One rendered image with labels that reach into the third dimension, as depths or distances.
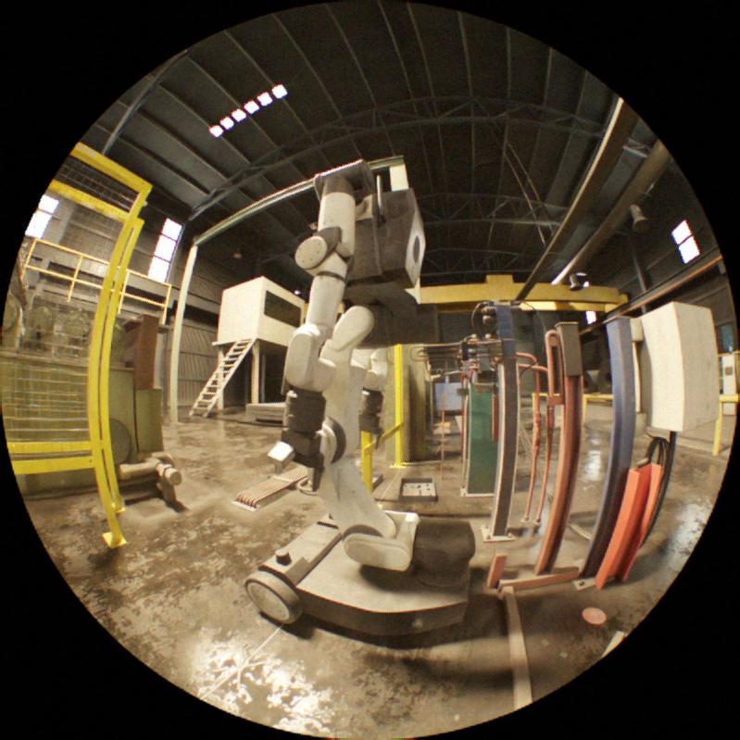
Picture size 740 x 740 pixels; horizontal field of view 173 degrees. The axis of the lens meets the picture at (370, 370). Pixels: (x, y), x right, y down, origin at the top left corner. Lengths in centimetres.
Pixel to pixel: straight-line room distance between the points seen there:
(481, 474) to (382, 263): 148
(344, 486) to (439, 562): 36
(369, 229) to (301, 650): 123
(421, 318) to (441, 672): 98
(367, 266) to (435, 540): 78
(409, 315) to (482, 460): 131
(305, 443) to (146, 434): 192
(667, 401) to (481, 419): 119
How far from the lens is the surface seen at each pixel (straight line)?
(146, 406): 230
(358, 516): 76
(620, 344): 93
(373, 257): 69
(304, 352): 48
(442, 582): 81
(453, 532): 75
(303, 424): 50
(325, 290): 52
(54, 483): 226
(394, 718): 77
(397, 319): 65
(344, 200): 65
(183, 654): 94
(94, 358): 134
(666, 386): 96
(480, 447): 172
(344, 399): 68
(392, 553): 74
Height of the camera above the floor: 75
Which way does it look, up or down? 5 degrees up
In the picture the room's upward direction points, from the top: 1 degrees counter-clockwise
